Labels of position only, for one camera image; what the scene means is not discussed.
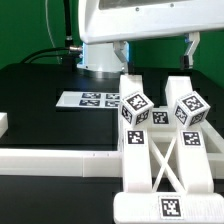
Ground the white thin cable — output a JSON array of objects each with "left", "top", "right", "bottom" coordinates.
[{"left": 45, "top": 0, "right": 63, "bottom": 65}]

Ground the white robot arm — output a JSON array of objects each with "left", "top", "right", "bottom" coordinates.
[{"left": 78, "top": 0, "right": 224, "bottom": 74}]

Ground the black cable bundle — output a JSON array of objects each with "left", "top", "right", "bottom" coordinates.
[{"left": 20, "top": 0, "right": 84, "bottom": 65}]

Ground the white U-shaped obstacle frame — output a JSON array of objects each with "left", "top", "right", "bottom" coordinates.
[{"left": 0, "top": 121, "right": 224, "bottom": 179}]

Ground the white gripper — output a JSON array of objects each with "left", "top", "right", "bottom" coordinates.
[{"left": 78, "top": 0, "right": 224, "bottom": 74}]

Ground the white tag sheet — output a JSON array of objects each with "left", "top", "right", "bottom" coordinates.
[{"left": 56, "top": 91, "right": 120, "bottom": 108}]

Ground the white chair back part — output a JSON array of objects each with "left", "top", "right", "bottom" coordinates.
[{"left": 113, "top": 75, "right": 224, "bottom": 224}]

